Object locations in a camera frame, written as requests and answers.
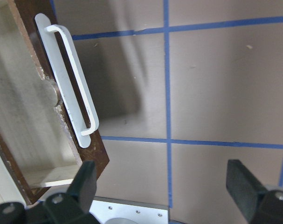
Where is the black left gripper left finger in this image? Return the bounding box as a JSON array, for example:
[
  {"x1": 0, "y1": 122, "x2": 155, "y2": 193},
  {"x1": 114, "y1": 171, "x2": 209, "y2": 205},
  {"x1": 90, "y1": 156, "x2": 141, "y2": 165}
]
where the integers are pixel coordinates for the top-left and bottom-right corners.
[{"x1": 0, "y1": 161, "x2": 97, "y2": 224}]

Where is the cream white cabinet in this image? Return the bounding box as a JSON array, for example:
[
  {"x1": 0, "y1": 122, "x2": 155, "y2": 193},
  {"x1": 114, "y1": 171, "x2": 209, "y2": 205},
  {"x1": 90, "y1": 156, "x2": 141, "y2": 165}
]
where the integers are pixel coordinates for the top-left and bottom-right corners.
[{"x1": 0, "y1": 157, "x2": 26, "y2": 205}]

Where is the dark brown wooden drawer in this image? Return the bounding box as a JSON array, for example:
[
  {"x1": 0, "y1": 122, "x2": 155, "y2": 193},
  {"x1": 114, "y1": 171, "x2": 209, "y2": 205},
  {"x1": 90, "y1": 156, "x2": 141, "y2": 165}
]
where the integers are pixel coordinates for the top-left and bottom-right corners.
[{"x1": 0, "y1": 0, "x2": 109, "y2": 205}]

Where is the white drawer handle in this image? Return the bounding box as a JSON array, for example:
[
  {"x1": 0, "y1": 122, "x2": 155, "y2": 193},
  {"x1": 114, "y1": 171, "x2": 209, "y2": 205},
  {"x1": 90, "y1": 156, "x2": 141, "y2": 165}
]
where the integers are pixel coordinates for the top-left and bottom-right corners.
[{"x1": 35, "y1": 13, "x2": 99, "y2": 148}]

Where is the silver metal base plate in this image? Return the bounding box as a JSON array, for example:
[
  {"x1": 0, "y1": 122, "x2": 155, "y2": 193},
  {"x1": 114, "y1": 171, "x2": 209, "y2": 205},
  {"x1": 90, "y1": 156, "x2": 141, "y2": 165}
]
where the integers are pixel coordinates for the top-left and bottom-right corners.
[{"x1": 38, "y1": 196, "x2": 170, "y2": 224}]

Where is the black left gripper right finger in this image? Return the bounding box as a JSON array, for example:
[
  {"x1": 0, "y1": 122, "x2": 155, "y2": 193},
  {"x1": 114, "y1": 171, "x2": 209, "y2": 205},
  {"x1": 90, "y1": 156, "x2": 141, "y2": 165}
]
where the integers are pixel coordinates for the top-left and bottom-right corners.
[{"x1": 226, "y1": 159, "x2": 283, "y2": 224}]

